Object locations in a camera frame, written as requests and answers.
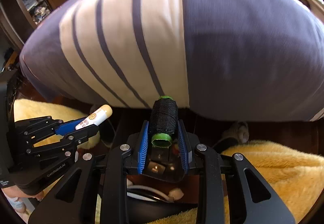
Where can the grey fluffy slipper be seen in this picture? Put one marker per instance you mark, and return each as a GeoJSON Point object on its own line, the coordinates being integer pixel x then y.
{"type": "Point", "coordinates": [238, 132]}

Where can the person's left forearm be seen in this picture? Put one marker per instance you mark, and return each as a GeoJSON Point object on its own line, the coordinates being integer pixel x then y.
{"type": "Point", "coordinates": [17, 192]}

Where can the black curved object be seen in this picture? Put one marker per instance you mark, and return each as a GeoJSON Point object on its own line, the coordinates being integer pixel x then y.
{"type": "Point", "coordinates": [151, 210]}

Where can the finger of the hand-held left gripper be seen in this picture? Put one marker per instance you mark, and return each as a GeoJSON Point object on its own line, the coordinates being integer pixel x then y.
{"type": "Point", "coordinates": [81, 135]}
{"type": "Point", "coordinates": [65, 127]}

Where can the cream lip balm tube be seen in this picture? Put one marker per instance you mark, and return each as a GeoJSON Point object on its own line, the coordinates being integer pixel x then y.
{"type": "Point", "coordinates": [100, 115]}

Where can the black thread spool green ends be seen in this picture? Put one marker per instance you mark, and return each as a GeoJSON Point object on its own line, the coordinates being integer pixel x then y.
{"type": "Point", "coordinates": [163, 117]}

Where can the white fluffy scrap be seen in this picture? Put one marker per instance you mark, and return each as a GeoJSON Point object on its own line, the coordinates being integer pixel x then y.
{"type": "Point", "coordinates": [176, 193]}

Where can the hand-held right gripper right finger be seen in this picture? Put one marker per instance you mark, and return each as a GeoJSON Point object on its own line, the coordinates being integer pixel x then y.
{"type": "Point", "coordinates": [182, 148]}

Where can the blue white striped duvet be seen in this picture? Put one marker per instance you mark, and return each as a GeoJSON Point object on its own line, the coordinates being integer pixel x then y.
{"type": "Point", "coordinates": [215, 49]}

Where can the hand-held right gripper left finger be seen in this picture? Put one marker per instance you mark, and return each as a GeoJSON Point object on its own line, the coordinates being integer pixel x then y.
{"type": "Point", "coordinates": [143, 148]}

